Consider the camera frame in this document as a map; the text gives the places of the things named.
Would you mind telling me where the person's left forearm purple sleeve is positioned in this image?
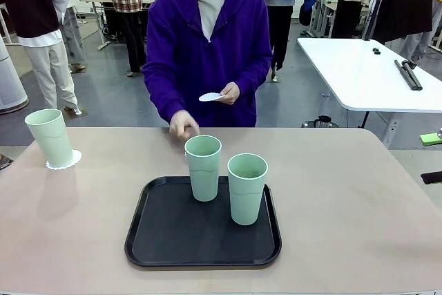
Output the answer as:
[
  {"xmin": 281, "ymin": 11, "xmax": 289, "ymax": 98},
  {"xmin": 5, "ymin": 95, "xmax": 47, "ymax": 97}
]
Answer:
[{"xmin": 234, "ymin": 56, "xmax": 273, "ymax": 91}]

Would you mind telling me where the person's right forearm purple sleeve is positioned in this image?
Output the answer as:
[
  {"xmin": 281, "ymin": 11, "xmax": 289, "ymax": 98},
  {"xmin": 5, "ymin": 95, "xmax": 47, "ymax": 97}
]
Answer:
[{"xmin": 143, "ymin": 66, "xmax": 189, "ymax": 126}]

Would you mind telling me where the white cylindrical air purifier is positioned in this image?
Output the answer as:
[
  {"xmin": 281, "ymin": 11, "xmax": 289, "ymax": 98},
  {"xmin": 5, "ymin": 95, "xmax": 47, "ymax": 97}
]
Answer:
[{"xmin": 0, "ymin": 37, "xmax": 29, "ymax": 115}]

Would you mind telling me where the person in black coat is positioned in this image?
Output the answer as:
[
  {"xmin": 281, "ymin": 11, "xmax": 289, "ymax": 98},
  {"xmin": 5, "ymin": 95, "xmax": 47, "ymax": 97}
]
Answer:
[{"xmin": 371, "ymin": 0, "xmax": 434, "ymax": 66}]

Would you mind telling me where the white folding table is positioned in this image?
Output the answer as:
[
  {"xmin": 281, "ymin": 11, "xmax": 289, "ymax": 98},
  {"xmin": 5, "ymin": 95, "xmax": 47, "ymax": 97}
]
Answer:
[{"xmin": 296, "ymin": 37, "xmax": 442, "ymax": 147}]

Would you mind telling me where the black slanted pole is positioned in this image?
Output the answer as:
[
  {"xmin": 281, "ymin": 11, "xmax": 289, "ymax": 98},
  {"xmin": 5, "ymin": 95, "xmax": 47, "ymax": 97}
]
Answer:
[{"xmin": 361, "ymin": 0, "xmax": 396, "ymax": 41}]

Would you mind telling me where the black folded tripod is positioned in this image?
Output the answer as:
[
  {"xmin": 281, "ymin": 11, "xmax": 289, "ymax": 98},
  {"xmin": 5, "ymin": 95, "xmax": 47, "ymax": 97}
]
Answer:
[{"xmin": 394, "ymin": 59, "xmax": 423, "ymax": 91}]

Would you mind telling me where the white scalloped paper coaster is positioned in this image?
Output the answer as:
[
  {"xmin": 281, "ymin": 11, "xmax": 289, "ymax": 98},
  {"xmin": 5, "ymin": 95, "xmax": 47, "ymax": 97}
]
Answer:
[
  {"xmin": 46, "ymin": 149, "xmax": 84, "ymax": 171},
  {"xmin": 198, "ymin": 91, "xmax": 226, "ymax": 103}
]

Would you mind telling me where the person in purple hoodie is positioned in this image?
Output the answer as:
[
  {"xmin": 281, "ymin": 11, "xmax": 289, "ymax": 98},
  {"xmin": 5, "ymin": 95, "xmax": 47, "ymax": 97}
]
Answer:
[{"xmin": 142, "ymin": 0, "xmax": 273, "ymax": 129}]

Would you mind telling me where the black plastic serving tray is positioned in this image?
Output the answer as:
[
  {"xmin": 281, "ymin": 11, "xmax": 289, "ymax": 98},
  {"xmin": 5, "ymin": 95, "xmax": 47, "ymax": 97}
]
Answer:
[{"xmin": 124, "ymin": 175, "xmax": 282, "ymax": 268}]

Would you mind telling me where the black kettle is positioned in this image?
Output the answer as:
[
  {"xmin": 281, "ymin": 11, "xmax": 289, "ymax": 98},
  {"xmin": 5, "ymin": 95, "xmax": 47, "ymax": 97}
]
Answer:
[{"xmin": 312, "ymin": 115, "xmax": 334, "ymax": 129}]

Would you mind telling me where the person in grey trousers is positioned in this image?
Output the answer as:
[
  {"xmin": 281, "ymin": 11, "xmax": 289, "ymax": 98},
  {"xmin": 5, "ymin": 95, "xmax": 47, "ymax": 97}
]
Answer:
[{"xmin": 51, "ymin": 0, "xmax": 87, "ymax": 74}]

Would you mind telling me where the pale green tall cup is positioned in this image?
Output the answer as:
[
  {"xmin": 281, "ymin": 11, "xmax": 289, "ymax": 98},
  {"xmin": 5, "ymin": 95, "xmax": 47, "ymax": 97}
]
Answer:
[
  {"xmin": 24, "ymin": 108, "xmax": 75, "ymax": 167},
  {"xmin": 184, "ymin": 134, "xmax": 222, "ymax": 203},
  {"xmin": 227, "ymin": 153, "xmax": 269, "ymax": 227}
]

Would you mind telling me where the person's left hand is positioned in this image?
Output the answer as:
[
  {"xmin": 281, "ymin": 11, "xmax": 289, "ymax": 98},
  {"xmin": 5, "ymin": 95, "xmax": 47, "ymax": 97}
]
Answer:
[{"xmin": 219, "ymin": 82, "xmax": 241, "ymax": 106}]

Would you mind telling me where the person's right hand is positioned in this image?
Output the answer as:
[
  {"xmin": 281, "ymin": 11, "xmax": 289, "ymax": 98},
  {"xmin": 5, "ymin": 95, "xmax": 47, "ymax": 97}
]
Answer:
[{"xmin": 169, "ymin": 110, "xmax": 200, "ymax": 142}]

